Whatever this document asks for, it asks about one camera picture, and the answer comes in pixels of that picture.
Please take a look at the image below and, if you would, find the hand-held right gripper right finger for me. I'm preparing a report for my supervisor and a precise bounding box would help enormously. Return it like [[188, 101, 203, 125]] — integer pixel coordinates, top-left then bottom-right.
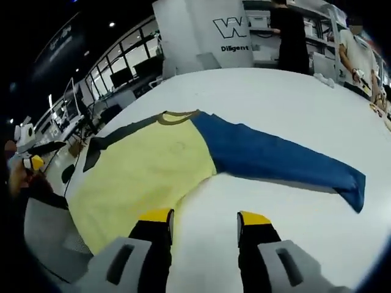
[[237, 210, 331, 293]]

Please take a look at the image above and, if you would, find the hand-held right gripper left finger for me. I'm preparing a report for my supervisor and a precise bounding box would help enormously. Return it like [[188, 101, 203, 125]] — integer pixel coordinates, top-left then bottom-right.
[[87, 209, 175, 293]]

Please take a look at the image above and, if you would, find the yellow blue black garment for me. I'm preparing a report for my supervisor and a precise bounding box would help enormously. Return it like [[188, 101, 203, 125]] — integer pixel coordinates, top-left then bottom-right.
[[68, 110, 367, 256]]

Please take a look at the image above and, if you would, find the pile of small tan objects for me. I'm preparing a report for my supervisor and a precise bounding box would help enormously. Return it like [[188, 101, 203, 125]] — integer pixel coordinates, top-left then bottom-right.
[[368, 102, 391, 131]]

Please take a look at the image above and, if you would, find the grey mesh office chair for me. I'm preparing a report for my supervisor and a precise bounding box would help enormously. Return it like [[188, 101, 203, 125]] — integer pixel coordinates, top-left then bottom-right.
[[24, 195, 94, 284]]

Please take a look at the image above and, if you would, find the black computer monitor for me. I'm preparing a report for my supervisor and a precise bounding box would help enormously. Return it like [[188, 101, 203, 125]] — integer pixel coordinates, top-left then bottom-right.
[[109, 68, 136, 88], [133, 60, 163, 81]]

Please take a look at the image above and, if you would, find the white cloth bundle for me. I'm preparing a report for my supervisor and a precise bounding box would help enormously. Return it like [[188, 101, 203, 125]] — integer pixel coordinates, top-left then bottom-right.
[[313, 73, 336, 89]]

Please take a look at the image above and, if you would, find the grey metal shelf unit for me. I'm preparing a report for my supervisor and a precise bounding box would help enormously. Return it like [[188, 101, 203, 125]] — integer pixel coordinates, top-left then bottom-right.
[[244, 0, 349, 77]]

